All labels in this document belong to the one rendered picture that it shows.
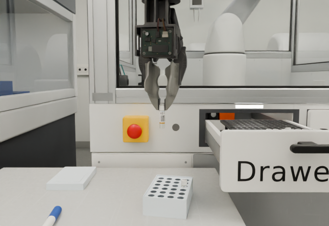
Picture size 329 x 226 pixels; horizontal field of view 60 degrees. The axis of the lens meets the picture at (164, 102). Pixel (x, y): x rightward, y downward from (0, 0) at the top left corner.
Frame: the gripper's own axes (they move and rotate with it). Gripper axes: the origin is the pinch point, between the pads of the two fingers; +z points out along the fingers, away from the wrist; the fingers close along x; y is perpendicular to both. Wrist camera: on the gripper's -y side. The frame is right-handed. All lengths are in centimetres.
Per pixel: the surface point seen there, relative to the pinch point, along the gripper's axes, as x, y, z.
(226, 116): 14, -67, 12
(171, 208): 2.5, 4.1, 19.3
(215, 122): 10.0, -31.3, 8.5
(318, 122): 39, -33, 8
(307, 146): 25.1, 5.4, 6.1
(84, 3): -173, -323, -105
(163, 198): 1.0, 4.1, 17.6
